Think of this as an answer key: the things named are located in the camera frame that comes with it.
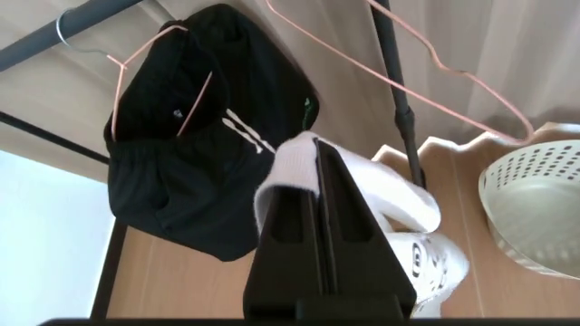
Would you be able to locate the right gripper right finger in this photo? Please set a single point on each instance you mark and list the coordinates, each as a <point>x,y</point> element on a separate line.
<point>362,262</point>

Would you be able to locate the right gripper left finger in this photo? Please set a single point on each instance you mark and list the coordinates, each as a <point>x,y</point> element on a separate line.
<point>281,262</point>

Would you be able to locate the white garment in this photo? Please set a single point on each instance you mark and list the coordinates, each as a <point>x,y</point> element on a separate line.
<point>294,158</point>

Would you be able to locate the black shorts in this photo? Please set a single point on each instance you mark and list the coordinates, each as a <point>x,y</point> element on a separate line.
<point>181,194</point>

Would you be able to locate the pink clothes hanger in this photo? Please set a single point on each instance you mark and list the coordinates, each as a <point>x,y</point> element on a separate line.
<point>117,104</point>
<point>531,129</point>

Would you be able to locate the white laundry basket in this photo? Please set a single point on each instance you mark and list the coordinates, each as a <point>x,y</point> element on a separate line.
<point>534,204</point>

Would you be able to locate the black clothes rack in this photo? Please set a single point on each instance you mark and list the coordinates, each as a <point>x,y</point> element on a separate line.
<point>390,54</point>

